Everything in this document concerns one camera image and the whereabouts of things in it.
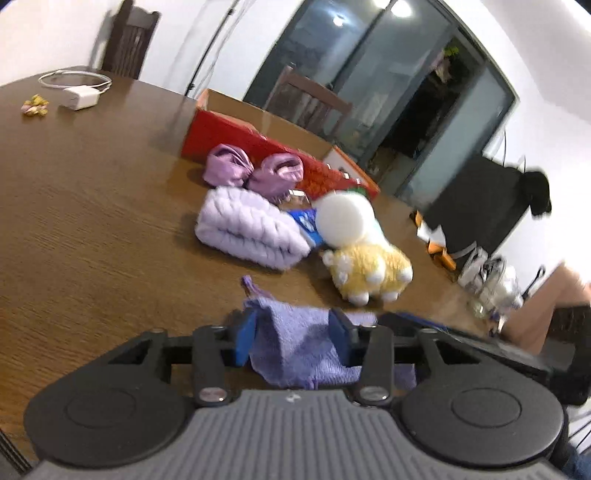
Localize red cardboard box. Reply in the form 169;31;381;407
181;89;382;202

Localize lavender fluffy cloth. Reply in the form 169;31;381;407
194;186;311;271

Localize black cloth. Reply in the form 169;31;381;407
521;170;553;217

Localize person's blue trousers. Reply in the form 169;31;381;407
561;440;591;480

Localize purple terry towel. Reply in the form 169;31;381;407
241;275;416;389

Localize orange and white papers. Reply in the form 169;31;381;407
412;210;459;271

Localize dark wooden chair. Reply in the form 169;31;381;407
100;0;162;80
263;65;354;137

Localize small yellow candy pieces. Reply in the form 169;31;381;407
21;95;49;117

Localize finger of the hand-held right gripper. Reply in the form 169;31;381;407
378;312;467;344

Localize blue tissue packet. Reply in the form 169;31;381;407
288;209;327;246

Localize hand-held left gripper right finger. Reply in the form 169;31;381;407
328;308;490;408

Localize yellow and white plush toy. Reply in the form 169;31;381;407
315;188;413;306

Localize black tripod stand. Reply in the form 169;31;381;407
185;0;245;97

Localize person's right forearm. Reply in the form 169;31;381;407
503;264;591;355

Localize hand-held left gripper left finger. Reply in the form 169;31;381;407
107;308;259;408

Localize white power adapter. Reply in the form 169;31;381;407
62;85;103;112

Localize clear snack packet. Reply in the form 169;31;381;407
277;188;311;212

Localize glass sliding door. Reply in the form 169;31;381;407
242;0;518;208

